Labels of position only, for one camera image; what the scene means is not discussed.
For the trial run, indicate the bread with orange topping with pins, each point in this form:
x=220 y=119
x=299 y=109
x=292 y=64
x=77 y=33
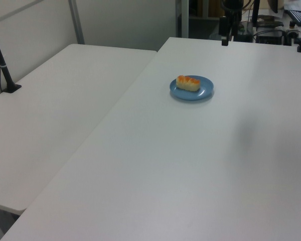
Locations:
x=188 y=83

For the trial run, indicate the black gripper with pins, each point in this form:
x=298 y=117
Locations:
x=225 y=26

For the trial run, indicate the black equipment box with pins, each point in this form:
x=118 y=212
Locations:
x=269 y=37

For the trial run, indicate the black camera stand pole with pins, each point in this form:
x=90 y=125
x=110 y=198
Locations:
x=3 y=70

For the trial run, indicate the black monitor stand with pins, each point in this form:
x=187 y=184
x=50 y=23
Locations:
x=256 y=13

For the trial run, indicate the blue round plate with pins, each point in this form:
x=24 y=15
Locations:
x=203 y=93

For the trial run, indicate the black computer keyboard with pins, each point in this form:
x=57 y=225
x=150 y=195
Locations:
x=298 y=17

